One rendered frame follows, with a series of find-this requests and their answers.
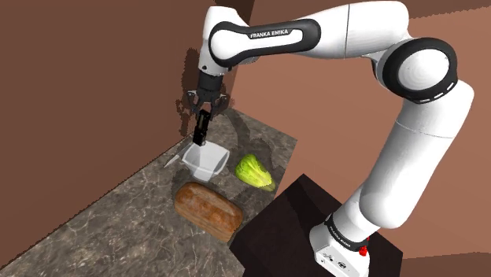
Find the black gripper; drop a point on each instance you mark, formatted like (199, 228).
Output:
(209, 85)

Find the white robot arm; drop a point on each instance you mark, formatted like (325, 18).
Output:
(410, 153)

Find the white square bowl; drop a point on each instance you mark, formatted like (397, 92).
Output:
(206, 161)

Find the green lettuce head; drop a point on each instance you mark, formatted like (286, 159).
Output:
(252, 172)

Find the brown bread loaf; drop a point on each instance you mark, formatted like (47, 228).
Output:
(208, 211)

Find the dark robot stand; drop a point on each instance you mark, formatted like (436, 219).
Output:
(284, 226)

